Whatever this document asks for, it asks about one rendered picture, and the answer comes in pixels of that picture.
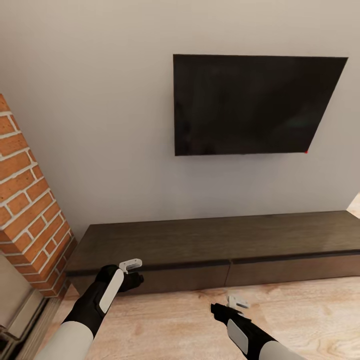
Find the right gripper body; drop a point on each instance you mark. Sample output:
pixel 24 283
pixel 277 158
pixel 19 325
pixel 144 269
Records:
pixel 221 312

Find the wall mounted tv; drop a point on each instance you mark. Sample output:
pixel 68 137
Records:
pixel 228 104

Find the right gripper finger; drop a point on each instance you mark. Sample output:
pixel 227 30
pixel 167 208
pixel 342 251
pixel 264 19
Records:
pixel 212 308

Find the cabinet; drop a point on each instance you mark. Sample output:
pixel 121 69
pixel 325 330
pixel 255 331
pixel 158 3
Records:
pixel 220 252

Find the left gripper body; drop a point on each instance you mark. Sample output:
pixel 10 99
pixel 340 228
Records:
pixel 132 281

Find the wood fireplace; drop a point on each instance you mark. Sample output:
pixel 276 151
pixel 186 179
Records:
pixel 25 314

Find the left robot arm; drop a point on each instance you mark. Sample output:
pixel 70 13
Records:
pixel 73 339

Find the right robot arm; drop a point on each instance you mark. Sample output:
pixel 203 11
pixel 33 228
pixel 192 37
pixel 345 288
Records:
pixel 254 343

